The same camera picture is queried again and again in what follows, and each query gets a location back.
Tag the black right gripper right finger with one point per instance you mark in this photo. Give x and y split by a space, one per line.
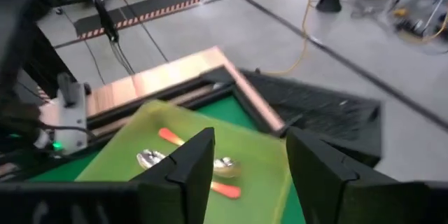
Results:
332 192

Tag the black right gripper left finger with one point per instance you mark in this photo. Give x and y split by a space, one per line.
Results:
182 189

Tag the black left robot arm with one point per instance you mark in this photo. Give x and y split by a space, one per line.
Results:
14 42

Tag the yellow-green plastic bin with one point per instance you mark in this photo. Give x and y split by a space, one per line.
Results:
245 154

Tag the black perforated metal case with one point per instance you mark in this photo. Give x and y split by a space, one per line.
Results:
315 112

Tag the wooden-framed green table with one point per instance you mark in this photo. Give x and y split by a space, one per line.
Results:
168 73

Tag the grey box with green light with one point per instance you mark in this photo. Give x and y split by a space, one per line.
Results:
71 122

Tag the black table rail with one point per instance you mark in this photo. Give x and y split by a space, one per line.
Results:
217 77

